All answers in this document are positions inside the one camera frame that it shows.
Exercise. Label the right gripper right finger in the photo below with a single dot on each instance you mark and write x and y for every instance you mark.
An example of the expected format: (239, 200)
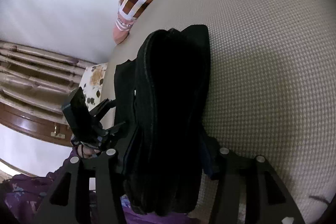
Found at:
(267, 198)

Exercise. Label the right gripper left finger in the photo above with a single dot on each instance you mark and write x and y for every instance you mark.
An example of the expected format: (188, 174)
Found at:
(67, 201)

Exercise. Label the black pants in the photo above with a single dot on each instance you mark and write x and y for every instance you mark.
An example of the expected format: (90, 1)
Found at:
(161, 98)

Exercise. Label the person's left hand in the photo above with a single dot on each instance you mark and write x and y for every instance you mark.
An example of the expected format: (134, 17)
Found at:
(86, 152)

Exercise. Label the brown wooden headboard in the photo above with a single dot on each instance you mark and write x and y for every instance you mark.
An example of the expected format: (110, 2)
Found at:
(35, 127)

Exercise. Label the floral white pillow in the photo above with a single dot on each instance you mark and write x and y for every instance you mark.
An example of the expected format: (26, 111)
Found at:
(91, 84)

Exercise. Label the beige curtain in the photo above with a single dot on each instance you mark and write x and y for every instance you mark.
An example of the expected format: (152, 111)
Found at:
(36, 81)

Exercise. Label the beige mattress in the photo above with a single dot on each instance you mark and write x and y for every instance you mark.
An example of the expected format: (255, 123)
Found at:
(272, 87)

